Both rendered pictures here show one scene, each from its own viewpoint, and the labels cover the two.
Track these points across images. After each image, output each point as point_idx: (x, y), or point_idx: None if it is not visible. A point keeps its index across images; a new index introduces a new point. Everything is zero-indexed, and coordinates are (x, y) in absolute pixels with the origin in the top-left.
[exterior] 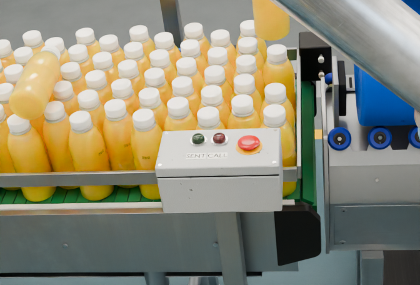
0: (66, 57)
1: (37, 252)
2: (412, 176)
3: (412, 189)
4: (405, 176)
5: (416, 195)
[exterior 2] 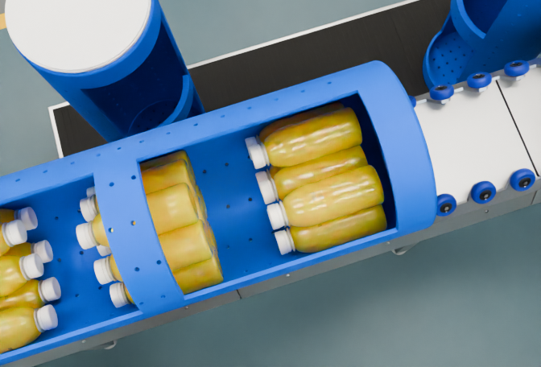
0: None
1: None
2: (13, 361)
3: (19, 365)
4: (6, 364)
5: (27, 366)
